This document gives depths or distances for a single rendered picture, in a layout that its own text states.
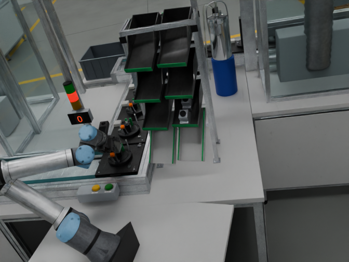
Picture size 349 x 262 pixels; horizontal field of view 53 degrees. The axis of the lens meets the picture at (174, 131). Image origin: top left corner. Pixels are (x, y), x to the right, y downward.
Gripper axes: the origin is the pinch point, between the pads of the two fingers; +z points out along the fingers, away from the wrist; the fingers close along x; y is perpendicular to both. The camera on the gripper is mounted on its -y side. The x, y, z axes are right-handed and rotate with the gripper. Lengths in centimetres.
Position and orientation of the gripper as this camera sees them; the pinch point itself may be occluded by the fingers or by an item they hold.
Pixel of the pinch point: (115, 142)
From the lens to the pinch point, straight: 193.8
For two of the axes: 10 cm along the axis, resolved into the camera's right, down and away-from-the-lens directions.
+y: 0.7, 9.7, -2.4
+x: 9.7, -1.1, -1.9
